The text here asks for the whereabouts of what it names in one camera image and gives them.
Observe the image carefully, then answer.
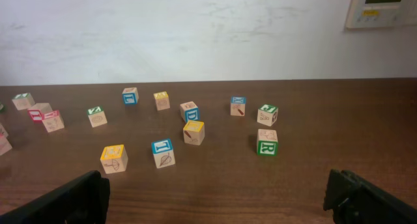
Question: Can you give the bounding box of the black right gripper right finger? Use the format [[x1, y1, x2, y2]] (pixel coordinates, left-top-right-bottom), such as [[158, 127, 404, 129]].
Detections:
[[323, 169, 416, 224]]

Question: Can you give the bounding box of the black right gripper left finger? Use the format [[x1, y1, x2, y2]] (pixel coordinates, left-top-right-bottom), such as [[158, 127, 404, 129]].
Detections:
[[1, 171, 110, 223]]

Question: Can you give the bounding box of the yellow umbrella block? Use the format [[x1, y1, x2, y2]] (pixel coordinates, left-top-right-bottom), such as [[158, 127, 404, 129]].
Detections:
[[100, 145, 128, 174]]

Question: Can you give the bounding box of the green letter Z block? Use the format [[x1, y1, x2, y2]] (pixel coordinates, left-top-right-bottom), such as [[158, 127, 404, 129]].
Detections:
[[87, 106, 108, 128]]

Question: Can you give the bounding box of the red letter A block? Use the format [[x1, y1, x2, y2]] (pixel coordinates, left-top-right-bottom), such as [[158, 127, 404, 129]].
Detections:
[[42, 110, 65, 133]]

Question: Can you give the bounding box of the blue letter I block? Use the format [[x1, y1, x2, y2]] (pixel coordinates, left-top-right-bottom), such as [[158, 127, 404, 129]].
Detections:
[[151, 139, 175, 169]]

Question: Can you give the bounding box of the red letter O block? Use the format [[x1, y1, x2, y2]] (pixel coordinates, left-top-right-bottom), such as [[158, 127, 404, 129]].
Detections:
[[0, 134, 12, 156]]

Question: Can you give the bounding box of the wooden block red side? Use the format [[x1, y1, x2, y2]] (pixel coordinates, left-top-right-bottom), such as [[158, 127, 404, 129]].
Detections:
[[27, 103, 53, 122]]

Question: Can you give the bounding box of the wooden block green R side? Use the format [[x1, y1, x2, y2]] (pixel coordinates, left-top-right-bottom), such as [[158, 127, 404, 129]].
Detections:
[[257, 129, 278, 156]]

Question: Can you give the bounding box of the wooden block blue side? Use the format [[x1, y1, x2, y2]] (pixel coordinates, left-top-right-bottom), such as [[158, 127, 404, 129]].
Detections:
[[122, 87, 138, 105]]

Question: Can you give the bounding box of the green letter T block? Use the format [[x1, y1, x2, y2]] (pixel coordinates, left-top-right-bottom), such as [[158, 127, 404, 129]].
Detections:
[[12, 92, 35, 111]]

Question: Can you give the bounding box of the green letter J block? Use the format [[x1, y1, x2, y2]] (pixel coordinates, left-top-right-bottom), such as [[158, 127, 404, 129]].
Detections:
[[257, 104, 278, 126]]

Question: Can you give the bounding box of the yellow block top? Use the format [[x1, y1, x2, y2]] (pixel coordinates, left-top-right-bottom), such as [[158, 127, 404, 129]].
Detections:
[[153, 91, 170, 111]]

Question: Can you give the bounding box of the yellow block right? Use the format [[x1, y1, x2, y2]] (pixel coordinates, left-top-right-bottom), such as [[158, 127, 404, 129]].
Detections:
[[183, 120, 205, 145]]

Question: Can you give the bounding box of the wooden block blue D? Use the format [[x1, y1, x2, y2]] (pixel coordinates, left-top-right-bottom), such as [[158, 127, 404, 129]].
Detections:
[[180, 102, 200, 123]]

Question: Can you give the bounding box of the blue letter K block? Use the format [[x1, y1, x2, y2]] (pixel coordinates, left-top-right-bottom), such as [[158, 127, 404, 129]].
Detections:
[[230, 96, 246, 117]]

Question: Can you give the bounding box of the beige wall control panel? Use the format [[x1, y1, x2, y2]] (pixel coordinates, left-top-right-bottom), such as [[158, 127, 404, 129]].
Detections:
[[345, 0, 416, 29]]

